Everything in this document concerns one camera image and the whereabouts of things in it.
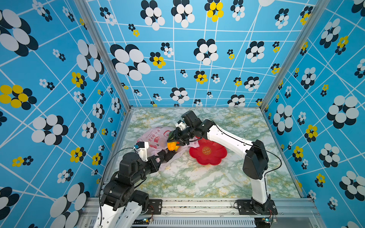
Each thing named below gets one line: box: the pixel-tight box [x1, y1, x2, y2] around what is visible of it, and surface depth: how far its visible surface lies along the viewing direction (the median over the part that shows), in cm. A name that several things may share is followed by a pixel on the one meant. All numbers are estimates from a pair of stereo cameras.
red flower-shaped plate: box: [189, 136, 228, 166], surface depth 93 cm
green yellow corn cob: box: [166, 141, 180, 152], surface depth 75 cm
